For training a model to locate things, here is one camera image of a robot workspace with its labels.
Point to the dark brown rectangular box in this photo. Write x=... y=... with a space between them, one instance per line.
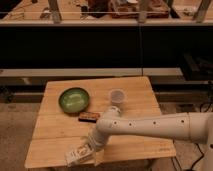
x=88 y=117

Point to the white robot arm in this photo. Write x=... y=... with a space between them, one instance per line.
x=193 y=126

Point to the white labelled plastic bottle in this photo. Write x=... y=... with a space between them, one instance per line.
x=78 y=155

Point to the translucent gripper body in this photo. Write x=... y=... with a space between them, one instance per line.
x=94 y=145

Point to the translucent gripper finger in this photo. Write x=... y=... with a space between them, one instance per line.
x=99 y=158

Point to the wooden shelf with clutter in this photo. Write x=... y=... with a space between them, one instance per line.
x=106 y=12

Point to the clear plastic cup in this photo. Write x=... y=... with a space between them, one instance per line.
x=117 y=97

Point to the green ceramic bowl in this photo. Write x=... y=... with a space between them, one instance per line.
x=74 y=100

